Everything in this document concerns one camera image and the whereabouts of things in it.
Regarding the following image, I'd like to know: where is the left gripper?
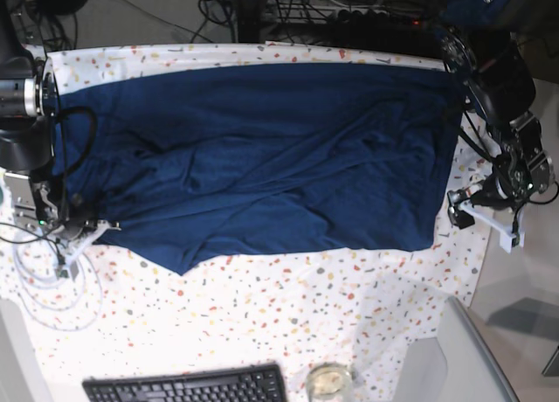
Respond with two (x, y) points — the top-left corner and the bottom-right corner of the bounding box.
(446, 178), (524, 252)

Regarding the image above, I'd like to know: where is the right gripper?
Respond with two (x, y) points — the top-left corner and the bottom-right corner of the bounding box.
(52, 219), (121, 280)

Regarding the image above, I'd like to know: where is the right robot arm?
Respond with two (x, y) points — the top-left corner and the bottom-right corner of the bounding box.
(1, 0), (119, 279)

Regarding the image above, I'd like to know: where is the coiled white cable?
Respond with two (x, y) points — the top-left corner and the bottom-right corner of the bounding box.
(11, 231), (105, 333)

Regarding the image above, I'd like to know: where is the grey monitor edge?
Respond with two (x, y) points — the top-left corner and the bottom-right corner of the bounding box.
(437, 297), (519, 402)

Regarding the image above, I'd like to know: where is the black computer keyboard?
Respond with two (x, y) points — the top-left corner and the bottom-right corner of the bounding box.
(82, 364), (287, 402)

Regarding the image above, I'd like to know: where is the terrazzo patterned table cloth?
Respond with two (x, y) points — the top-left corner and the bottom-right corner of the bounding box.
(0, 40), (518, 402)

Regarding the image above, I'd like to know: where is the dark blue t-shirt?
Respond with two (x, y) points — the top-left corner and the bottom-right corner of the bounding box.
(61, 64), (461, 274)

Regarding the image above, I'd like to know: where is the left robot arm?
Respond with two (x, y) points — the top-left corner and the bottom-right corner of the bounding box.
(432, 0), (558, 252)

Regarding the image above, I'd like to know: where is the clear glass jar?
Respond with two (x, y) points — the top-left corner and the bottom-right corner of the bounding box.
(306, 363), (355, 402)

